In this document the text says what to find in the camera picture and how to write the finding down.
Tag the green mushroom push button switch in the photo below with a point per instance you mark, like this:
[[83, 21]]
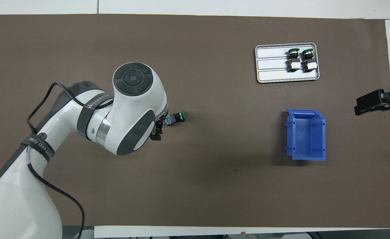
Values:
[[294, 65], [181, 116], [310, 65]]

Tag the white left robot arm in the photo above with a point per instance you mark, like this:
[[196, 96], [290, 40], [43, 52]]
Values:
[[132, 109]]

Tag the brown table mat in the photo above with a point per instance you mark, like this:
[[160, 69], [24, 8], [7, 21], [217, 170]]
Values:
[[215, 182]]

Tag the blue plastic storage bin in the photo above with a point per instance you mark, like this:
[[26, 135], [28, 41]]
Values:
[[306, 136]]

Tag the silver metal tray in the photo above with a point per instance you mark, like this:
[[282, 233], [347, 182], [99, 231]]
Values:
[[271, 66]]

